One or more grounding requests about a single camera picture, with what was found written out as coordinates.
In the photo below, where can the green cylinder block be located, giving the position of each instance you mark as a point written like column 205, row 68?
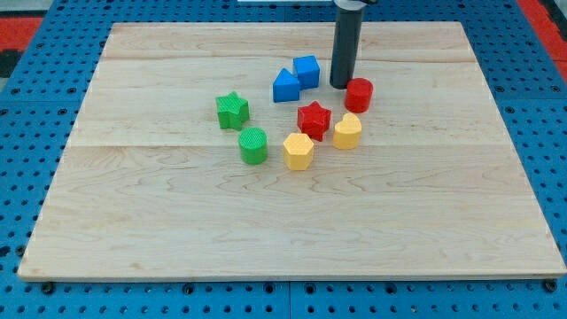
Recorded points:
column 253, row 145

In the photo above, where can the wooden board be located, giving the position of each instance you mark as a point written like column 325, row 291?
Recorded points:
column 150, row 189

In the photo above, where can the yellow heart block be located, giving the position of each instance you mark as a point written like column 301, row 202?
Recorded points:
column 347, row 132

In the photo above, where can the red cylinder block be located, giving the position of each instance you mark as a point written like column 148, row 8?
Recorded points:
column 359, row 92

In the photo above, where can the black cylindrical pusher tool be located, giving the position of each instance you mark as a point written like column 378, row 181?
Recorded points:
column 349, row 16

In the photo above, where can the blue triangle block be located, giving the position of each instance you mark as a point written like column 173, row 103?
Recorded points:
column 286, row 87

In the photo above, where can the green star block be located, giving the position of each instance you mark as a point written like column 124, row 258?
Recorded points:
column 232, row 111

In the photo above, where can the blue cube block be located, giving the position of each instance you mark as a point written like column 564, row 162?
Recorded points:
column 307, row 70

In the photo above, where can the red star block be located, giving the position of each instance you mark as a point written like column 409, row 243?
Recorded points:
column 313, row 120

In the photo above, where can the yellow hexagon block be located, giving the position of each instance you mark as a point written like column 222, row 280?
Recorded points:
column 298, row 151

